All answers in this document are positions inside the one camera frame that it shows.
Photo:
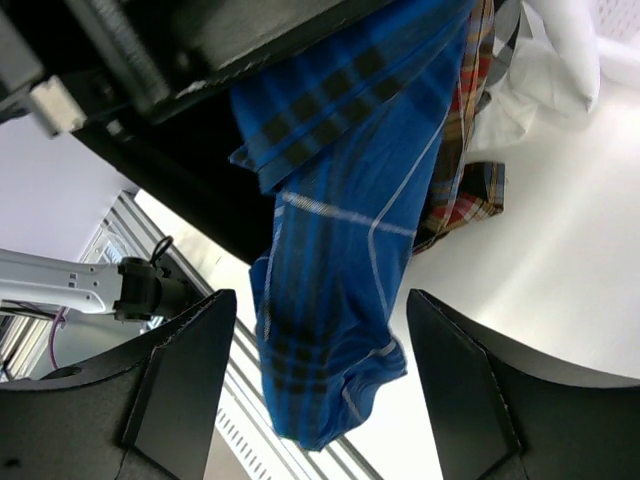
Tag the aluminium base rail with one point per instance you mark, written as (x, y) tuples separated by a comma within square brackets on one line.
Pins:
[(133, 226)]

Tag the red brown plaid shirt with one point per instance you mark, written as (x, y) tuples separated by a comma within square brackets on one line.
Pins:
[(461, 192)]

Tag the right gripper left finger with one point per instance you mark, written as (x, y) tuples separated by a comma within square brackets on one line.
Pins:
[(145, 409)]

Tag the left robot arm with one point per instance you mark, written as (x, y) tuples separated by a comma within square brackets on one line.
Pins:
[(132, 290)]

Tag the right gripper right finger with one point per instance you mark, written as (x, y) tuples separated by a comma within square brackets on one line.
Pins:
[(500, 409)]

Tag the white plastic basket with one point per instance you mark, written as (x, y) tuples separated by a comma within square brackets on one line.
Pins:
[(617, 21)]

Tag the blue plaid shirt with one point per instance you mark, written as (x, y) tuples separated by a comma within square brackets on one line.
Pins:
[(344, 135)]

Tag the white shirt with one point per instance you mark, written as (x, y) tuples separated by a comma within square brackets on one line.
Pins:
[(555, 67)]

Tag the grey black checked shirt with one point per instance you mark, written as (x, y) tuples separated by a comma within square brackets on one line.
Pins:
[(507, 19)]

